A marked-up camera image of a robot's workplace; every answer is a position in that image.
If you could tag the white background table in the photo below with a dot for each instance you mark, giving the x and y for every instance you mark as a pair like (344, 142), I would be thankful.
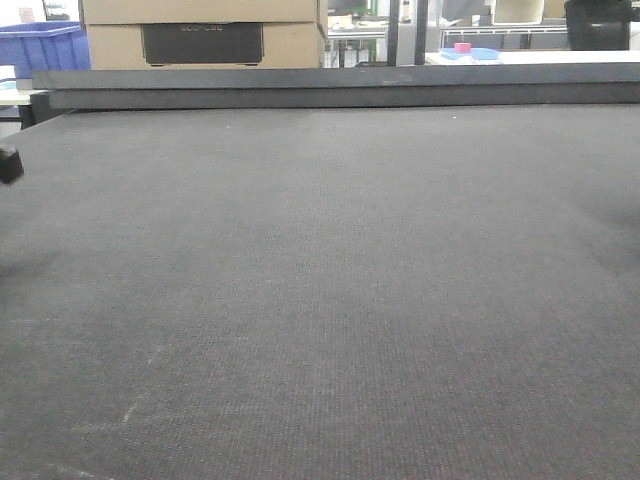
(544, 57)

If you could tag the black vertical post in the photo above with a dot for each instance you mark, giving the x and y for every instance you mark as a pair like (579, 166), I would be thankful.
(406, 46)

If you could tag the red block on tray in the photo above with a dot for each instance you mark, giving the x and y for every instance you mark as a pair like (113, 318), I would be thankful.
(462, 47)

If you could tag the dark grey conveyor belt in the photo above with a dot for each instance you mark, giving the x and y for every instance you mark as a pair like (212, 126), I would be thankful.
(323, 294)

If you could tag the blue plastic crate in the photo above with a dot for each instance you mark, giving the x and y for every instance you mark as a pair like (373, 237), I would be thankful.
(43, 46)

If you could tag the large cardboard box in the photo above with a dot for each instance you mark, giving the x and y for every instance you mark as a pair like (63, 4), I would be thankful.
(161, 34)

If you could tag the flat blue tray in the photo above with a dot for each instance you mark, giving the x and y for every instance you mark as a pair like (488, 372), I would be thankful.
(478, 54)

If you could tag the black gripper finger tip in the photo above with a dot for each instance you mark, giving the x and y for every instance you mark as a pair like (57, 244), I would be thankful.
(11, 167)

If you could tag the black bin on table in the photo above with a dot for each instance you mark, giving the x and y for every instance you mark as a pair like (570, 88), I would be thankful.
(598, 25)

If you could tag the black conveyor end rail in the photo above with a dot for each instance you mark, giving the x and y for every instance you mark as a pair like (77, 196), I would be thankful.
(365, 87)

